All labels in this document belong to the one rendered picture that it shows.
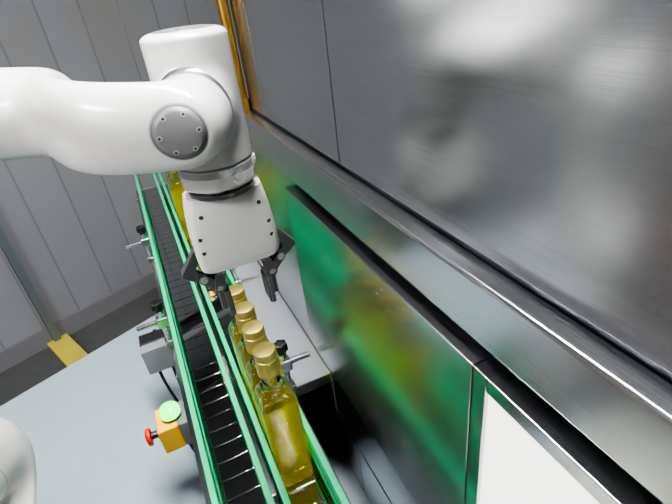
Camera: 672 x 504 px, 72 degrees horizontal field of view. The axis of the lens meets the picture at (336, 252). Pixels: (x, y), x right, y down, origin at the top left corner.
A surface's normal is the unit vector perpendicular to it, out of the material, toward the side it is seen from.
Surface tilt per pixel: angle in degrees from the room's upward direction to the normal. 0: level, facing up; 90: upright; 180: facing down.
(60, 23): 90
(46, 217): 90
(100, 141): 92
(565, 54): 90
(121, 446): 0
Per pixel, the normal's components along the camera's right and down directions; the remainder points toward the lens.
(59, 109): -0.41, 0.25
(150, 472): -0.11, -0.85
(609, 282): -0.90, 0.30
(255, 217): 0.52, 0.39
